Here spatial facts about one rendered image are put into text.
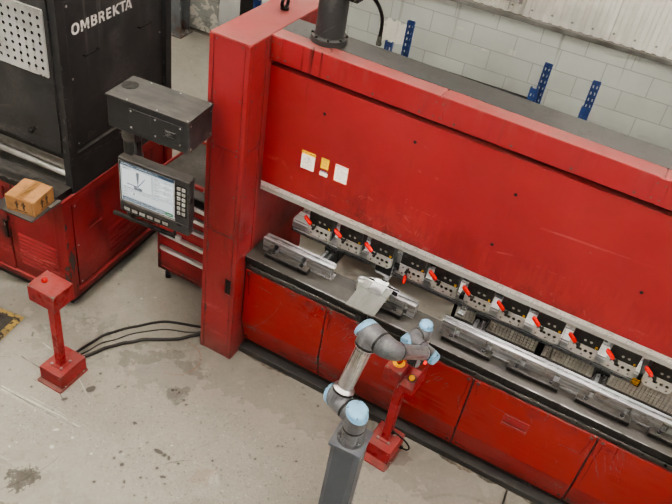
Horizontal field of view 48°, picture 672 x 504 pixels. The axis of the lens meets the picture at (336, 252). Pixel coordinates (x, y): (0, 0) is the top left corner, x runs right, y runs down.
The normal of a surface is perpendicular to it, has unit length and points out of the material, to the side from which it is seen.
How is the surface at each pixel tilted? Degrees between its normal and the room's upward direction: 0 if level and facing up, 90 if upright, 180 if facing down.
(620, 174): 90
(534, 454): 90
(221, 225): 90
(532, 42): 90
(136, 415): 0
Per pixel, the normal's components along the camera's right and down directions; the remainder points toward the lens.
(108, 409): 0.14, -0.76
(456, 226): -0.47, 0.51
